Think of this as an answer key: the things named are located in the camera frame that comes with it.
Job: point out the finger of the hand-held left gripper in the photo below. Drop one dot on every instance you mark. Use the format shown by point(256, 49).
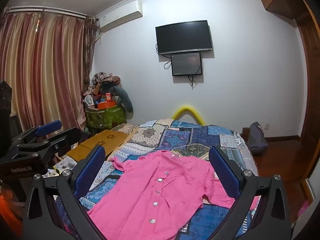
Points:
point(48, 127)
point(62, 140)

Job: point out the pink striped curtain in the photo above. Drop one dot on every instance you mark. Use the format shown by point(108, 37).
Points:
point(45, 67)

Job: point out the white wall socket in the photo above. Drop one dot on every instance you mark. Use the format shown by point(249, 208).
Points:
point(267, 126)

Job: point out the pink button shirt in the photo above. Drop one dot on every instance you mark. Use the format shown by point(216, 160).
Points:
point(162, 200)

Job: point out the blue patchwork blanket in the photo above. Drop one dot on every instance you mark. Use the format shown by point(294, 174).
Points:
point(175, 135)

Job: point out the grey bag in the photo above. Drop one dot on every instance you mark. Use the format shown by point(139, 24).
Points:
point(257, 138)

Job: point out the black wall television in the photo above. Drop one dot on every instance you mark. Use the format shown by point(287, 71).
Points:
point(183, 37)

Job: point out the printed cardboard box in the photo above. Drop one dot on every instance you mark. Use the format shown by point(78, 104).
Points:
point(63, 166)

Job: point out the pink object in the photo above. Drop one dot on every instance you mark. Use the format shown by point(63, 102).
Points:
point(304, 210)

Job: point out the small red box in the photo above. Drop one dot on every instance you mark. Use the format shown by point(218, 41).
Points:
point(108, 97)

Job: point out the brown patterned curtain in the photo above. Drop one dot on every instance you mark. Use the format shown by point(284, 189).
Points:
point(90, 45)

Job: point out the orange box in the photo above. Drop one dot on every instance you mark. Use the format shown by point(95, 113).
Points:
point(106, 105)

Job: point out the yellow foam tube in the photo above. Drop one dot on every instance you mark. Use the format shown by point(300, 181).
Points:
point(186, 109)

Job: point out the brown wooden door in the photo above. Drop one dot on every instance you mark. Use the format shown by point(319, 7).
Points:
point(311, 92)

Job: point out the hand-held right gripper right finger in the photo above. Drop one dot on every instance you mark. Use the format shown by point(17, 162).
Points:
point(223, 170)

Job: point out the white air conditioner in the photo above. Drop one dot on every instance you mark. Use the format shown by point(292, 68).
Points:
point(120, 15)

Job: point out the grey plush toy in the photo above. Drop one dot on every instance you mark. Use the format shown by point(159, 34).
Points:
point(125, 100)

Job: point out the pile of clothes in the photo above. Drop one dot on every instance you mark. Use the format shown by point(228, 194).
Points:
point(102, 82)

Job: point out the small black monitor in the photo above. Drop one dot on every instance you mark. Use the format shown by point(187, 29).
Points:
point(186, 64)

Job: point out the person's orange garment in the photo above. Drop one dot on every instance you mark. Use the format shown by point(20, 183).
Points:
point(10, 212)

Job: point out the curtain rail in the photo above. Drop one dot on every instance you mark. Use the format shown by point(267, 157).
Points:
point(45, 12)

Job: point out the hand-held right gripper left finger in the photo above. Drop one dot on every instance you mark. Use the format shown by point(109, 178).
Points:
point(91, 166)

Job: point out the yellow wooden lap desk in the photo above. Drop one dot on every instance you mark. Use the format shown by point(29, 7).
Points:
point(105, 138)

